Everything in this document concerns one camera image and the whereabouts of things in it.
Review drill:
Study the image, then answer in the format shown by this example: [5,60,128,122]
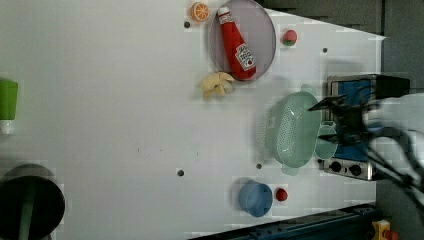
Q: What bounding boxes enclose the green and white bottle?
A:
[0,79,18,135]

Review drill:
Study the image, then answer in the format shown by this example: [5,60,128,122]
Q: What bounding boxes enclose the grey oval plate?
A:
[209,0,276,80]

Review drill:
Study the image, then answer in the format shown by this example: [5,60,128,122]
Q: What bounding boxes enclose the mint green plastic strainer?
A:
[263,84,322,176]

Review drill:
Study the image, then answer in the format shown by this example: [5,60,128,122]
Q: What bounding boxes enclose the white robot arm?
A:
[309,93,423,175]

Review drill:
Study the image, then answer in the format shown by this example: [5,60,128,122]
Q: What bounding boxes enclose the blue table frame rail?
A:
[190,204,380,240]

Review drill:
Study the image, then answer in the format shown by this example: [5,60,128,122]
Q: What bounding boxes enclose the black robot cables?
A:
[356,84,424,208]

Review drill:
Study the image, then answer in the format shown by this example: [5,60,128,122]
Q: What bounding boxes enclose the blue plastic cup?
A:
[238,180,273,217]

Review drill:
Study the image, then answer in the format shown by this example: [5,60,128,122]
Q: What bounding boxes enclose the red plush ketchup bottle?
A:
[217,7,257,81]

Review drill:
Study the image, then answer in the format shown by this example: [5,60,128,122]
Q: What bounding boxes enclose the red strawberry toy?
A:
[282,30,297,46]

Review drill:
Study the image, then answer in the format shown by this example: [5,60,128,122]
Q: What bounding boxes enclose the yellow plush banana peel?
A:
[200,72,235,99]

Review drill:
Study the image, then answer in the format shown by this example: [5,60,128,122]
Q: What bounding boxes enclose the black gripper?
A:
[309,95,372,146]

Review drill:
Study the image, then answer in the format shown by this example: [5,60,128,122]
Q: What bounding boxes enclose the small red tomato toy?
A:
[275,188,288,202]

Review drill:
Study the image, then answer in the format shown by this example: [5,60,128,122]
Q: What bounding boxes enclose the mint green cup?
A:
[314,121,337,160]

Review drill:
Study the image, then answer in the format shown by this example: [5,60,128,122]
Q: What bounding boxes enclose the yellow red emergency button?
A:
[372,220,399,240]

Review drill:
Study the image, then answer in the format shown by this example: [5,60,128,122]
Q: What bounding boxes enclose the orange slice toy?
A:
[191,2,210,22]

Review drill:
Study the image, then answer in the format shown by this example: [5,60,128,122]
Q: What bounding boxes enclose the toy toaster oven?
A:
[320,74,410,181]

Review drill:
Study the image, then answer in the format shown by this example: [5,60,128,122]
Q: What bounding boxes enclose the dark metal pot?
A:
[0,164,66,240]

